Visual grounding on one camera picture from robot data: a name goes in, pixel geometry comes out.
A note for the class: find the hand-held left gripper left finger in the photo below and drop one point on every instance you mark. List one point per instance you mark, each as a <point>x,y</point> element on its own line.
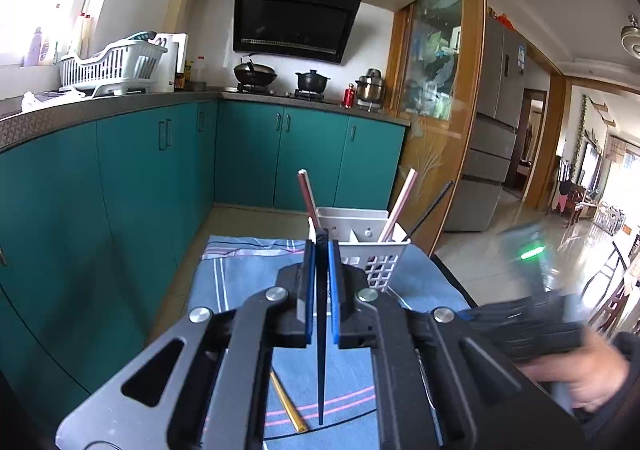
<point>310,290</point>

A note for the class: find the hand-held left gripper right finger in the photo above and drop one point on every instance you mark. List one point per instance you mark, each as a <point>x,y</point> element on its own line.
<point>336,300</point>

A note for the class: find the white plastic utensil holder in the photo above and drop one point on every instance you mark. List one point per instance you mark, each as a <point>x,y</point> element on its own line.
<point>375,250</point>

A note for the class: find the black chopstick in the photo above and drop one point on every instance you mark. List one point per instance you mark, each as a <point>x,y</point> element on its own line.
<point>431,210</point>
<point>321,380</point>

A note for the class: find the dark red chopstick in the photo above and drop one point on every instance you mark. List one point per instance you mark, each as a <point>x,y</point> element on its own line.
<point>306,192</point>

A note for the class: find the white chopstick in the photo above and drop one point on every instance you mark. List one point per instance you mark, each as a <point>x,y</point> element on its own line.
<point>401,202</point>

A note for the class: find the person's right forearm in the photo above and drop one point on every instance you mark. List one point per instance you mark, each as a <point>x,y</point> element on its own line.
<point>631,380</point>

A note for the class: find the person's right hand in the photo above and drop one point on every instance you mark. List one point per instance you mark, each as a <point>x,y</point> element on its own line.
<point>590,370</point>

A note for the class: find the blue striped cloth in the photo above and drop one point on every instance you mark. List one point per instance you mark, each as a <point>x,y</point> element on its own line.
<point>240,280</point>

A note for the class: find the wooden chairs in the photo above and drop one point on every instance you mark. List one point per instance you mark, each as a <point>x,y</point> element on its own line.
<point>615,295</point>

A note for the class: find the gold chopstick on table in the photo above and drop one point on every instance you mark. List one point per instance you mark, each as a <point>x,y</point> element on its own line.
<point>290,405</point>

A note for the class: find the red bottle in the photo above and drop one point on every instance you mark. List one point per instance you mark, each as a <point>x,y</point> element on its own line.
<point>348,97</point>

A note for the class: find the silver refrigerator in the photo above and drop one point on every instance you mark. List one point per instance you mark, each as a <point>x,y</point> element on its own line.
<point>490,130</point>

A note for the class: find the gas stove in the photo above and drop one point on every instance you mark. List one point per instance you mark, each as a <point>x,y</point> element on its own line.
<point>280,92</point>

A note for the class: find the black cooking pot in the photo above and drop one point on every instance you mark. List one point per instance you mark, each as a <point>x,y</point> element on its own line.
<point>310,81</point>

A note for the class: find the stainless steel pot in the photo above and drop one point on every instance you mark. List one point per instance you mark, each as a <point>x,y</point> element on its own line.
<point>371,87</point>

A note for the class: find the teal lower cabinets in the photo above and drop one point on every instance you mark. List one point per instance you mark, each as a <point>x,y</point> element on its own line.
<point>125,170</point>

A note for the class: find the wood-framed glass door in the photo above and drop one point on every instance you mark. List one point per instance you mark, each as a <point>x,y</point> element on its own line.
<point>440,105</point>

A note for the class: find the black wok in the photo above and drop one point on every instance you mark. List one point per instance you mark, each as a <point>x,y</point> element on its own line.
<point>255,74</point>

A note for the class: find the clear oil bottle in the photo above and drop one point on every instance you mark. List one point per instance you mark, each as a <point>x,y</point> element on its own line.
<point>199,75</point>

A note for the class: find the dark sauce bottles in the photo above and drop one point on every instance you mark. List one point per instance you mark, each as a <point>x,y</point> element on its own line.
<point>185,77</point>

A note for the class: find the white countertop appliance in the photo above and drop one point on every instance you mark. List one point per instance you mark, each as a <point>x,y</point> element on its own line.
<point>177,55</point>

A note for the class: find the black range hood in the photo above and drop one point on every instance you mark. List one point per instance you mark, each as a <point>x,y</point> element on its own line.
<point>295,20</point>

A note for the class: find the grey kitchen countertop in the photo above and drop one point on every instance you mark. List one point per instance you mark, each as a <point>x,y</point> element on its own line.
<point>100,112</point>

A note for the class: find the white dish rack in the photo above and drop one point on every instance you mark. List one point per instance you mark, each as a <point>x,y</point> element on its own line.
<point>115,62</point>

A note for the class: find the ceiling lamp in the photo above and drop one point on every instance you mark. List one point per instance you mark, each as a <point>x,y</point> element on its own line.
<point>631,35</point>

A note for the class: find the white plastic bag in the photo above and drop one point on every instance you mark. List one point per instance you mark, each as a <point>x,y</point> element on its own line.
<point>31,102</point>

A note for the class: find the white detergent bottle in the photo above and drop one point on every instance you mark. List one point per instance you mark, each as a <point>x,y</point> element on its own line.
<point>35,47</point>

